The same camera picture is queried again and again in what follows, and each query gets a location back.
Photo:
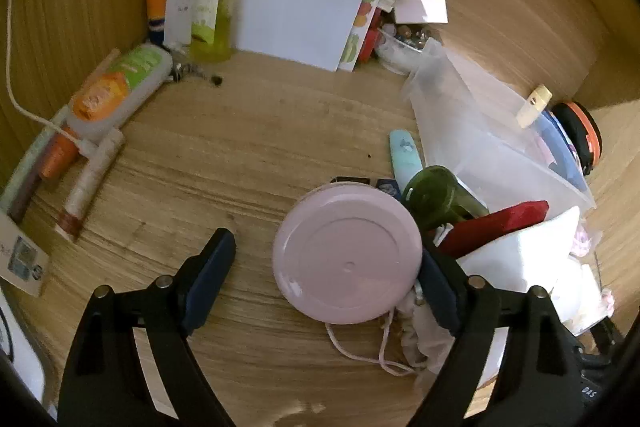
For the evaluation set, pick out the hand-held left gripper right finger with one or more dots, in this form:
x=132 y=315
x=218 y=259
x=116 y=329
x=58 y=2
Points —
x=440 y=289

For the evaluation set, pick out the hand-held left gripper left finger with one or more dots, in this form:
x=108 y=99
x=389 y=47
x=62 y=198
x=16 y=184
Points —
x=210 y=277

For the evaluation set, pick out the red box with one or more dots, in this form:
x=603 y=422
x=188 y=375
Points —
x=500 y=222

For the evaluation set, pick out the dark green glass bottle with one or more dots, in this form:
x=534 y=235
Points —
x=430 y=194

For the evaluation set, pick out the pink round container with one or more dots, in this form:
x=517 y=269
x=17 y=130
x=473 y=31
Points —
x=345 y=257

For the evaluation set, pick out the clear plastic bin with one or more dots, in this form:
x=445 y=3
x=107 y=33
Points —
x=480 y=142

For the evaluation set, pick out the wooden desktop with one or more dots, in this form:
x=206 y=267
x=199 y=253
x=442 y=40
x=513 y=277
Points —
x=250 y=147

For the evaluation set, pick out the white plastic bag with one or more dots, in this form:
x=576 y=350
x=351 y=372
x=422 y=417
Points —
x=525 y=257

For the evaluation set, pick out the blue foil packet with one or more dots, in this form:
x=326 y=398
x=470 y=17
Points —
x=389 y=188

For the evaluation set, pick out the light blue tube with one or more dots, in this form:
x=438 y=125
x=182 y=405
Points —
x=404 y=157

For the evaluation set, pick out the white stick tube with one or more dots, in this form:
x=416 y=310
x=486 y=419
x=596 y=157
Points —
x=90 y=179

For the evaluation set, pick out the blue zip pouch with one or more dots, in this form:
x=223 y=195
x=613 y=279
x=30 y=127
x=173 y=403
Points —
x=562 y=147

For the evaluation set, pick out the white printed card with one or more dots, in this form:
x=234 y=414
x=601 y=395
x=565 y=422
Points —
x=20 y=257

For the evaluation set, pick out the orange capped tube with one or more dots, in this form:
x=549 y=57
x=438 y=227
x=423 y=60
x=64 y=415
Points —
x=57 y=157

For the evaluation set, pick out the small black object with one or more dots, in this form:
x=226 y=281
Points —
x=216 y=81

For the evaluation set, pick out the brown stick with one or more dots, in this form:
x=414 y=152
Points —
x=25 y=197

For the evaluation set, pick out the cream small bottle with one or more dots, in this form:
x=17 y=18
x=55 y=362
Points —
x=534 y=107

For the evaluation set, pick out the white rounded device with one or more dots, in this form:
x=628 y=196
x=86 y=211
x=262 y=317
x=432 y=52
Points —
x=20 y=357

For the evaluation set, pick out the metal keys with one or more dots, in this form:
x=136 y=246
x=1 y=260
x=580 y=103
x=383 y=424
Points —
x=186 y=69

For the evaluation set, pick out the white orange-green label bottle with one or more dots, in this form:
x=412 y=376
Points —
x=110 y=92

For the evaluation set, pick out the pale green tube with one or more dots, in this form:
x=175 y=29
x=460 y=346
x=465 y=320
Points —
x=30 y=162

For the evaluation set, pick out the black orange zip case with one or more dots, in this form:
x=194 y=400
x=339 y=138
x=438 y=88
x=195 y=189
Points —
x=582 y=127

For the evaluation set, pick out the bowl of beads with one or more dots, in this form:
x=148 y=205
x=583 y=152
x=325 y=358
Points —
x=400 y=52

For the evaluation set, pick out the small red carton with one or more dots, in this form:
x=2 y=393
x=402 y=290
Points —
x=370 y=43

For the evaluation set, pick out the small white box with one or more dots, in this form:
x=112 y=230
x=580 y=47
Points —
x=425 y=11

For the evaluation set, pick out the fruit print box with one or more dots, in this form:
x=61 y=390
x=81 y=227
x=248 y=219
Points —
x=360 y=22

